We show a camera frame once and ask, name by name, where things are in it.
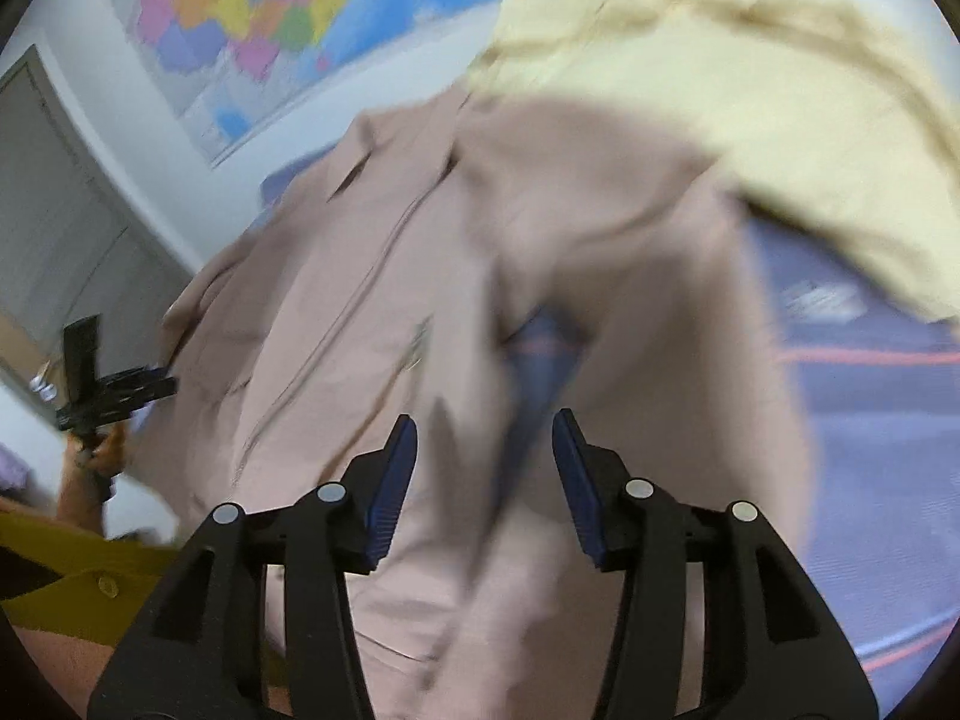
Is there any lavender plaid blanket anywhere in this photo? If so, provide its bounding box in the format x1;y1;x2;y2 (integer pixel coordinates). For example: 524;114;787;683
259;157;960;720

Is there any person's left forearm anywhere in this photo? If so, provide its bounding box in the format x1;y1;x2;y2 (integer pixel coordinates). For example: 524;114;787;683
54;465;113;539

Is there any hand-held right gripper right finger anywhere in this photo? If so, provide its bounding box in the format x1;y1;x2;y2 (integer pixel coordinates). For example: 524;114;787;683
551;409;878;720

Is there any pastel regions wall map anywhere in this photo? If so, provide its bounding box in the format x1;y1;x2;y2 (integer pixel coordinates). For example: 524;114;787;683
111;0;511;167

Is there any grey door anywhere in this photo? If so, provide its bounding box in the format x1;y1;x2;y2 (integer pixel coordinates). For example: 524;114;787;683
0;45;202;432

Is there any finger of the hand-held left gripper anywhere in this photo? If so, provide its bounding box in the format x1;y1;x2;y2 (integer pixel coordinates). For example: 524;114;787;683
97;364;179;415

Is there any tan cloth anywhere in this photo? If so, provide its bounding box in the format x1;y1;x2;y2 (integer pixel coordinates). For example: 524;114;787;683
124;79;820;720

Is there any person's left hand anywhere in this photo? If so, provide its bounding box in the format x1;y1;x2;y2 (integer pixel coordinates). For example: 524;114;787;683
64;424;130;500

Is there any cream garment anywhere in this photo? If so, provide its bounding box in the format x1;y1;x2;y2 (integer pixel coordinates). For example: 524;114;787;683
465;0;960;325

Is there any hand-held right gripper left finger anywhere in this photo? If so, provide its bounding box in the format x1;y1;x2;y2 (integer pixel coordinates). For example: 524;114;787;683
88;415;419;720

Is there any person's mustard yellow shirt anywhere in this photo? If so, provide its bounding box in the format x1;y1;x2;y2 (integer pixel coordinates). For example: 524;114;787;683
0;506;192;650

